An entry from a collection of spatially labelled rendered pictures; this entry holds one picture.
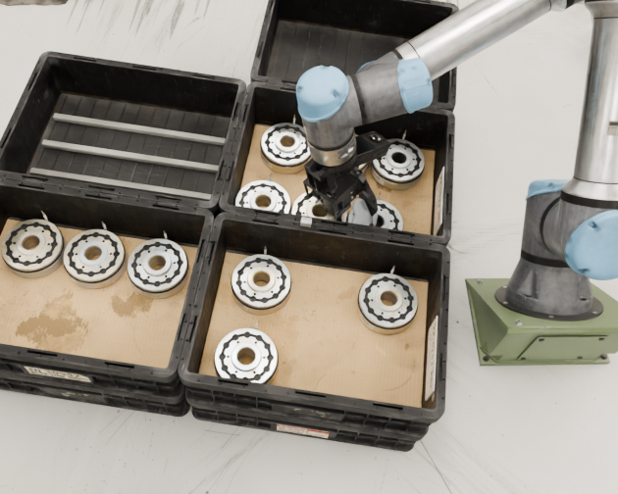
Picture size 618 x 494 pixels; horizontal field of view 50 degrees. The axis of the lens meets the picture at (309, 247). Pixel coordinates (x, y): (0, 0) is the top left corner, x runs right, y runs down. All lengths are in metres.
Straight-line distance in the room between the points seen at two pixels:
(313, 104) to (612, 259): 0.51
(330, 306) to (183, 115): 0.51
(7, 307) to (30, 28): 0.82
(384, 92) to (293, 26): 0.63
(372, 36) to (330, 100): 0.64
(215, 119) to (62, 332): 0.52
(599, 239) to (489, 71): 0.78
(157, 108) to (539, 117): 0.88
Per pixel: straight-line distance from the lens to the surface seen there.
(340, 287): 1.19
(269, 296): 1.14
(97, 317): 1.19
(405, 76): 0.99
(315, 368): 1.13
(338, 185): 1.12
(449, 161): 1.25
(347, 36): 1.57
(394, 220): 1.24
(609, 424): 1.38
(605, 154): 1.09
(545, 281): 1.24
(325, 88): 0.96
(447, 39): 1.13
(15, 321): 1.22
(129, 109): 1.43
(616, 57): 1.08
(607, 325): 1.25
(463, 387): 1.30
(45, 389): 1.26
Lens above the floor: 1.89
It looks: 60 degrees down
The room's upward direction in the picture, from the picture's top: 7 degrees clockwise
